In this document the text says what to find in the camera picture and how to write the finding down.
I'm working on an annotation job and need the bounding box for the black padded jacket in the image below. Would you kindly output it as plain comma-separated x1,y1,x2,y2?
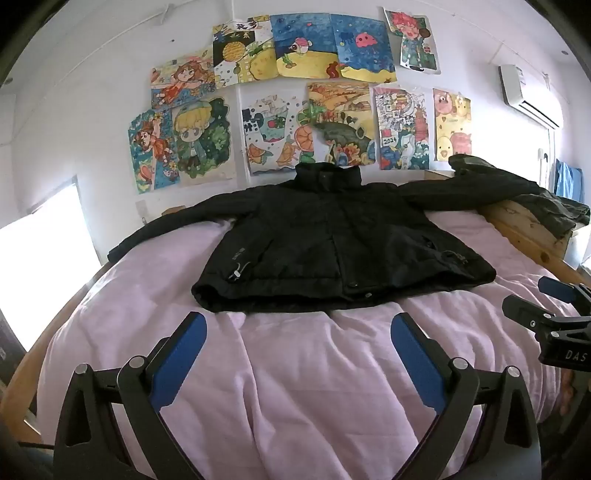
107,161,543,315

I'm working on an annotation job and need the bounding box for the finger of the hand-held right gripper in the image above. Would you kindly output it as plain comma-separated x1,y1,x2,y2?
538,276,591,308
502,295,561,334

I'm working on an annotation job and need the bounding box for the dark green garment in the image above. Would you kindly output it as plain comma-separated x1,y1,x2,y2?
450,154,591,238

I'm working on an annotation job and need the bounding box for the white cabinet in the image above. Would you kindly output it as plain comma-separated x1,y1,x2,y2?
563,228,591,271

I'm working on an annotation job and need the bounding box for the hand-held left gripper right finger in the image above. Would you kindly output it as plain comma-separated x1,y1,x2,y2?
390,312,542,480

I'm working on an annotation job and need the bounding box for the bright window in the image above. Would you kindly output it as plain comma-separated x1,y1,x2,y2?
0,178,98,356

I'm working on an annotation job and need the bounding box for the blue hanging cloth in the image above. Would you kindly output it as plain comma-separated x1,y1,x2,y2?
554,159,585,204

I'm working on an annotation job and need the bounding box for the person's right hand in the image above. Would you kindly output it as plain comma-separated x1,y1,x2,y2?
556,369,578,416

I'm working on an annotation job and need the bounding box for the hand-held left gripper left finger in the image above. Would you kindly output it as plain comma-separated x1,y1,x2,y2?
54,311,208,480

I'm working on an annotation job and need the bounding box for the white air conditioner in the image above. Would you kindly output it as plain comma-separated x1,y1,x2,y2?
499,64,565,129

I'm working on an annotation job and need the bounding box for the group of colourful paper drawings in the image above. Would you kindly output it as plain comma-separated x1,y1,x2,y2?
127,6,472,195

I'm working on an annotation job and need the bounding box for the pink bed sheet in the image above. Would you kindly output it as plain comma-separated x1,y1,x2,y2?
37,210,583,480

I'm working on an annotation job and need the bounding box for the wooden bed frame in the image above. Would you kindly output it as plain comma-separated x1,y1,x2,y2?
0,168,591,444

